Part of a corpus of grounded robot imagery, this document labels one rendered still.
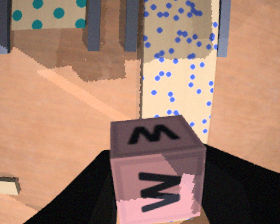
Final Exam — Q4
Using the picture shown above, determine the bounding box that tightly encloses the cream strip with teal dots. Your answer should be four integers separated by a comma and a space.
11, 0, 87, 31

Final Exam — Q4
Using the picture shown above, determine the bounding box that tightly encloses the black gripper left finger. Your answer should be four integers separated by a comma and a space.
23, 149, 117, 224

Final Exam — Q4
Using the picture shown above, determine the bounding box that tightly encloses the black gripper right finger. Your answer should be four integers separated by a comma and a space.
201, 143, 280, 224

